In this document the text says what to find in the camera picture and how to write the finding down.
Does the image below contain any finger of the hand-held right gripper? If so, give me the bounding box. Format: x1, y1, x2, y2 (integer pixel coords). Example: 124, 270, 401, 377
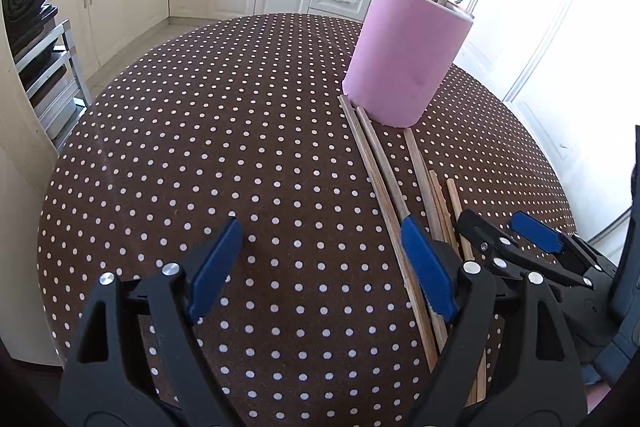
456, 208, 531, 289
510, 211, 619, 292

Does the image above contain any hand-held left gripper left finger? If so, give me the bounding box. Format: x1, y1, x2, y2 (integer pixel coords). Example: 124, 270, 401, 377
57, 217, 244, 427

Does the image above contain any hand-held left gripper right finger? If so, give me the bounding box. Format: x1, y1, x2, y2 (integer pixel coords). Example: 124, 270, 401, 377
400, 216, 588, 427

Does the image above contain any pink utensil holder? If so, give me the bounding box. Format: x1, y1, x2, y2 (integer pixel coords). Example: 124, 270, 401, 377
342, 0, 473, 128

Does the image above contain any brown polka dot tablecloth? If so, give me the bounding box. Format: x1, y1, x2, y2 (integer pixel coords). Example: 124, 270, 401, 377
37, 13, 576, 427

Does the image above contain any white door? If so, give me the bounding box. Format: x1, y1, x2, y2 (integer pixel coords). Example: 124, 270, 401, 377
455, 0, 640, 248

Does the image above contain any metal storage rack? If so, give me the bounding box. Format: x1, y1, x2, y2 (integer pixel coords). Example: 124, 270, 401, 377
12, 19, 93, 142

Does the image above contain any cream door frame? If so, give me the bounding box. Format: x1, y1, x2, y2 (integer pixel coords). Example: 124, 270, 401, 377
0, 32, 66, 365

